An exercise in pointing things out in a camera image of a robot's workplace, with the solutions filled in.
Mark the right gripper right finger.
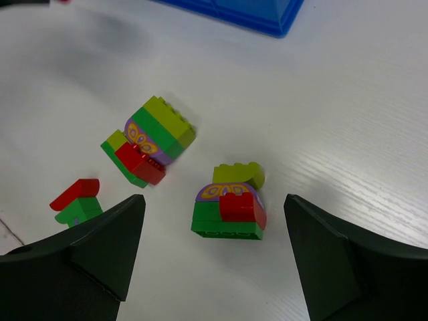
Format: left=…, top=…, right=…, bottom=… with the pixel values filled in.
left=284, top=194, right=427, bottom=320

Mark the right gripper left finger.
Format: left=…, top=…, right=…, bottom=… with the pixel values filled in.
left=1, top=195, right=146, bottom=320

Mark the red green lego piece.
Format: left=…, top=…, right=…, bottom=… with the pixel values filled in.
left=49, top=179, right=103, bottom=227

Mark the large lego block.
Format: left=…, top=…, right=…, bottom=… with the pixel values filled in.
left=100, top=96, right=197, bottom=188

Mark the red flower lego brick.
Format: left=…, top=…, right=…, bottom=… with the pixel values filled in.
left=53, top=0, right=72, bottom=4

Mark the small stacked lego block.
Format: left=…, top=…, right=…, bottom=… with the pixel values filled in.
left=191, top=162, right=267, bottom=240

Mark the blue plastic sorting bin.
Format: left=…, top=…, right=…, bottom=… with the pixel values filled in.
left=162, top=0, right=304, bottom=38

